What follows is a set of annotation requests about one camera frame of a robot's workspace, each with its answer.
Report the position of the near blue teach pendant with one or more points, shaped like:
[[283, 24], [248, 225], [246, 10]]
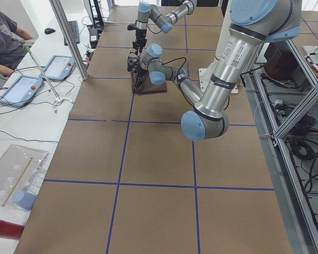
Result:
[[22, 91]]

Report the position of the wooden stick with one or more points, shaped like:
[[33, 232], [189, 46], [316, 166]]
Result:
[[4, 202]]

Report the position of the brown t-shirt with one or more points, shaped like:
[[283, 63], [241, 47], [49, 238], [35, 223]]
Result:
[[147, 87]]

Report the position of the aluminium frame post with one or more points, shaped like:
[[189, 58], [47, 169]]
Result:
[[64, 26]]

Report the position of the black box white label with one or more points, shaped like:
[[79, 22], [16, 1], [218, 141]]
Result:
[[94, 37]]

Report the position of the silver rod green tip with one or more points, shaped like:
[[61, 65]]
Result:
[[59, 99]]

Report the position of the person in grey shirt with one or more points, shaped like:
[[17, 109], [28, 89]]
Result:
[[12, 50]]

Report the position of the blue teach pendant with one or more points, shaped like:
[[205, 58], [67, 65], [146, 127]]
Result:
[[59, 67], [22, 91]]

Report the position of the clear plastic bag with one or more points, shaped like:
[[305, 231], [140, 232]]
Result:
[[12, 162]]

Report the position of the red cylinder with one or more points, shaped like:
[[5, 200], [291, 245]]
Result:
[[9, 230]]

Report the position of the far blue teach pendant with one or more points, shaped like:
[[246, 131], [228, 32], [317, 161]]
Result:
[[59, 67]]

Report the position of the light blue cup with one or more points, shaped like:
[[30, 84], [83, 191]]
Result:
[[24, 200]]

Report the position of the aluminium side frame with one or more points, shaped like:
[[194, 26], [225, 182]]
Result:
[[283, 92]]

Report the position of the black keyboard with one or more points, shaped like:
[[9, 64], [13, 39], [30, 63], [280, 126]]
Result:
[[73, 25]]

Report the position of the black computer mouse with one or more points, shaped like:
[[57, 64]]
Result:
[[49, 31]]

